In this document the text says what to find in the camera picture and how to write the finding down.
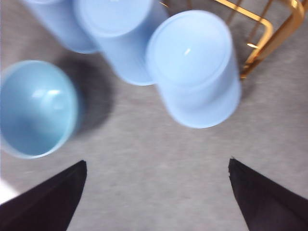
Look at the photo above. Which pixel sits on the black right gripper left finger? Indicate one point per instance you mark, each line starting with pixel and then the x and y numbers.
pixel 48 207

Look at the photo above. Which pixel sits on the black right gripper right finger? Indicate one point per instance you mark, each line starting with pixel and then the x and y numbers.
pixel 269 207

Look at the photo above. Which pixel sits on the blue ribbed cup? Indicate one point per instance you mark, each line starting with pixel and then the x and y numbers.
pixel 195 72
pixel 60 26
pixel 120 29

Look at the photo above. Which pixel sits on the blue ridged bowl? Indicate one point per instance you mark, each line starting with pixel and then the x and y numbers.
pixel 36 113

